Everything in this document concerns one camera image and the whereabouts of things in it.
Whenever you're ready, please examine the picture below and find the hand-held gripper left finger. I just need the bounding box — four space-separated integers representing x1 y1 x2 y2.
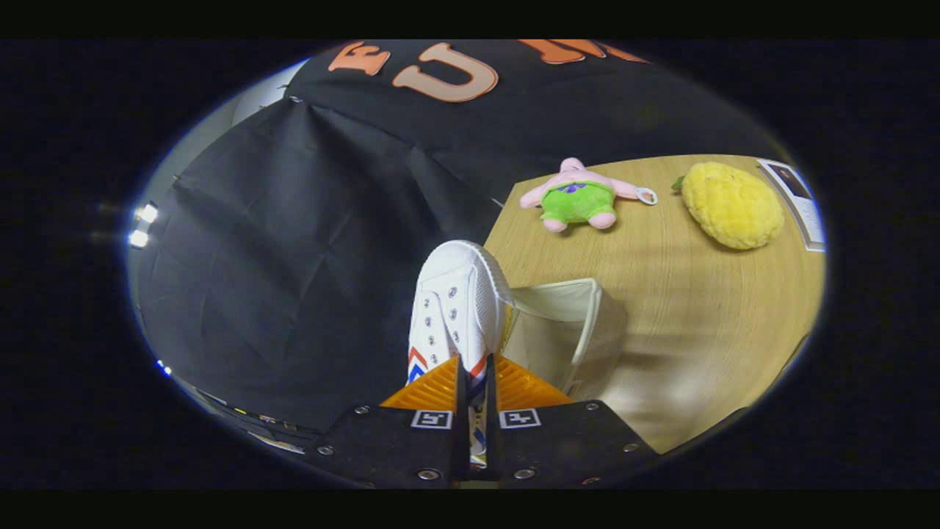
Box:
305 355 471 489

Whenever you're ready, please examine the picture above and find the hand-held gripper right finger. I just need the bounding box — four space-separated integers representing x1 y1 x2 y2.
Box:
485 354 662 489

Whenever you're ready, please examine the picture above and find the white canvas shoe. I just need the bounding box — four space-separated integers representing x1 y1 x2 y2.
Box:
406 240 516 467

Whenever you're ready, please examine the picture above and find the beige fabric storage box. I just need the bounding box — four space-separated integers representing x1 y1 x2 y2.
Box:
502 278 630 397

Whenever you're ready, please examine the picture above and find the dark cluttered equipment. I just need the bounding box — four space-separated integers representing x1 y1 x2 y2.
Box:
158 360 324 453

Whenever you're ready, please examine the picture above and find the pink and green plush toy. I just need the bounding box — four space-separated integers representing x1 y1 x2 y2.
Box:
519 157 659 233

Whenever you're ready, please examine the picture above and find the yellow pineapple plush toy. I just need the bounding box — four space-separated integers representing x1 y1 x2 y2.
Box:
672 162 785 251

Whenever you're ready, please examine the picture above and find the bright double lamp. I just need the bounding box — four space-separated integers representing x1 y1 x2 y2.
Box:
129 202 159 249

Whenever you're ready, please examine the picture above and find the white printed leaflet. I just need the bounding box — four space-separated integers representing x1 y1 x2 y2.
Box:
756 158 827 253

